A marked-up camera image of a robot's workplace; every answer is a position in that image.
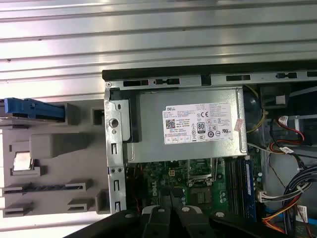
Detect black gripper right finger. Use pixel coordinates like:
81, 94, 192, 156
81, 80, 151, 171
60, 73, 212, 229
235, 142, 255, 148
170, 188, 289, 238

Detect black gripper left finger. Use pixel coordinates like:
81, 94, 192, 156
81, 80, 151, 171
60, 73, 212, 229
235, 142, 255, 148
63, 186, 172, 238

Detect hard disk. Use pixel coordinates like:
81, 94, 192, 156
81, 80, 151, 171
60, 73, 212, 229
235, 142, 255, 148
0, 97, 66, 125

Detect metal disk bay cage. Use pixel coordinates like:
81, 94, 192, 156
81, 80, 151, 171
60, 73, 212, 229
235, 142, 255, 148
259, 84, 317, 154

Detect green motherboard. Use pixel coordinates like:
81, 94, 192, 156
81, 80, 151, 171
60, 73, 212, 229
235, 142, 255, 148
125, 158, 264, 217

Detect black empty RAM slot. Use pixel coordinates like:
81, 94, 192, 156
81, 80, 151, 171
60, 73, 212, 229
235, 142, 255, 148
224, 160, 232, 215
231, 160, 239, 216

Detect metal socket cover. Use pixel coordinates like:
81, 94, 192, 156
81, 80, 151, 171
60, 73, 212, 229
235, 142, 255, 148
187, 158, 220, 186

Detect installed blue RAM stick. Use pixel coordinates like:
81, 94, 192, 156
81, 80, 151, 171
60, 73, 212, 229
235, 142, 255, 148
237, 158, 256, 217

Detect grey power supply unit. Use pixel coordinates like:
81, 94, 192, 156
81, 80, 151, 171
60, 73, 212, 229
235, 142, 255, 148
127, 88, 249, 164

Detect grey parts rack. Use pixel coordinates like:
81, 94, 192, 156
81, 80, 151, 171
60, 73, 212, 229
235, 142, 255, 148
0, 102, 111, 219

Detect black open PC case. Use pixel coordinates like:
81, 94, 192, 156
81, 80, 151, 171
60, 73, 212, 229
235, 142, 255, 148
101, 63, 317, 238

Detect silver CPU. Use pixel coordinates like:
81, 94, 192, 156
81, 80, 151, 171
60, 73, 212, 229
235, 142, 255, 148
13, 152, 34, 172

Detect orange yellow wire bundle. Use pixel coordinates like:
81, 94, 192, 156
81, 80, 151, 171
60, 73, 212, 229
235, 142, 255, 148
261, 207, 301, 234

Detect black sleeved cable bundle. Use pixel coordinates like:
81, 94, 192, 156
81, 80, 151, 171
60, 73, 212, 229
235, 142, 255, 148
281, 163, 317, 220

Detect red yellow black wires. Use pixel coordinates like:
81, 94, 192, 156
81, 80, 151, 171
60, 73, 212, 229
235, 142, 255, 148
269, 116, 306, 155

